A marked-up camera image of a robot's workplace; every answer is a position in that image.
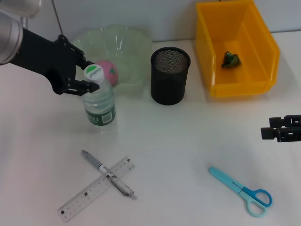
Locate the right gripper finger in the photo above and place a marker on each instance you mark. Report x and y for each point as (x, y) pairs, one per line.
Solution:
(282, 120)
(270, 133)

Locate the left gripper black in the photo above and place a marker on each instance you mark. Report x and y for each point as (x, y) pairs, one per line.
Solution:
(49, 61)

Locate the pink toy peach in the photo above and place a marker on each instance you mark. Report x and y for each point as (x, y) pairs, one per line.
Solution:
(110, 73)

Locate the water bottle green label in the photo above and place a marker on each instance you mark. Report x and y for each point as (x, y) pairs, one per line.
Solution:
(98, 106)

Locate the green plastic wrapper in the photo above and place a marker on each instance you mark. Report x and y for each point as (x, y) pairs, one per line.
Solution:
(231, 60)

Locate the green translucent fruit bowl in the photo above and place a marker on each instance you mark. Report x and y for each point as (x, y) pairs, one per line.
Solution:
(127, 47)

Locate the light blue scissors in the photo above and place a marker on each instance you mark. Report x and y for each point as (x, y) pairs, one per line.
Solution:
(223, 177)

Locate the black mesh pen holder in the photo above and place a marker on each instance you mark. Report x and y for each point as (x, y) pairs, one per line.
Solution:
(168, 87)

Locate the grey pen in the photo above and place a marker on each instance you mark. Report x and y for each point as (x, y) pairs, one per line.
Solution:
(94, 162)

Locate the transparent plastic ruler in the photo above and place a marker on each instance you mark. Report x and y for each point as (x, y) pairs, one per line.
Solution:
(82, 195)

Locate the yellow plastic bin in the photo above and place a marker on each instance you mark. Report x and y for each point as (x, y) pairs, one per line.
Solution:
(254, 77)

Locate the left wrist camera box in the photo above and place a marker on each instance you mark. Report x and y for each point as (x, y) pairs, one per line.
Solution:
(30, 7)

